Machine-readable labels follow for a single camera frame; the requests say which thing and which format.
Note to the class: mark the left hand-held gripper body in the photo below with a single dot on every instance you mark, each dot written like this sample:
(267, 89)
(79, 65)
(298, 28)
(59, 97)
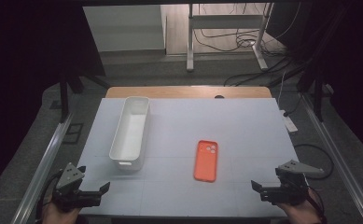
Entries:
(70, 179)

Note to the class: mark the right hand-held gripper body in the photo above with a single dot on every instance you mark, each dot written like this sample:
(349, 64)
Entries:
(289, 189)

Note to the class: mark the orange phone case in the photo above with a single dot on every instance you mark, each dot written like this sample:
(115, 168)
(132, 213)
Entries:
(205, 165)

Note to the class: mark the white plastic storage bin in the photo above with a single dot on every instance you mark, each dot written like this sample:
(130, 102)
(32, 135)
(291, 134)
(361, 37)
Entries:
(129, 137)

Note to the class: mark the person's right hand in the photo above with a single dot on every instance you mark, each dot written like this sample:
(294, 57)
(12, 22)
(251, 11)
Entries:
(303, 213)

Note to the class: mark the person's left hand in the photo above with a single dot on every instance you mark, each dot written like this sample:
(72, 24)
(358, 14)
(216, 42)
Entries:
(56, 216)

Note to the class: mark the white power strip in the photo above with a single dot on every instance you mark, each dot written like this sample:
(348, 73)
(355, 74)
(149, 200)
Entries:
(290, 123)

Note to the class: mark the black metal stand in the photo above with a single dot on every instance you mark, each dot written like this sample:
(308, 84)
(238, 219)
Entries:
(317, 93)
(64, 96)

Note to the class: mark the white cover board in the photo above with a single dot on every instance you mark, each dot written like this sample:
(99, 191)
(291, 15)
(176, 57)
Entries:
(176, 124)

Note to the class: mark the black round table grommet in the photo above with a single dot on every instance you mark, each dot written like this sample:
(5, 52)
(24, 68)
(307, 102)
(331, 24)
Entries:
(219, 96)

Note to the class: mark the wooden table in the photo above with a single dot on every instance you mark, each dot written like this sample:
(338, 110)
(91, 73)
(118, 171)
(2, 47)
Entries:
(176, 92)

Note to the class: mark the light grey cabinet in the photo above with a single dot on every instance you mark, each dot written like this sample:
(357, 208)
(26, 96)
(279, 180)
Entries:
(123, 28)

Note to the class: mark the aluminium rail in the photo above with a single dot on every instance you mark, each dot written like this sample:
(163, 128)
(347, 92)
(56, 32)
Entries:
(337, 158)
(42, 165)

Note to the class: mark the black square floor frame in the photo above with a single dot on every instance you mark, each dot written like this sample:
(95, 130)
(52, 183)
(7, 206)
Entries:
(73, 133)

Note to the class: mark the white desk frame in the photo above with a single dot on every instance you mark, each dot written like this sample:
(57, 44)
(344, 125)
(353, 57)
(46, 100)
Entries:
(226, 21)

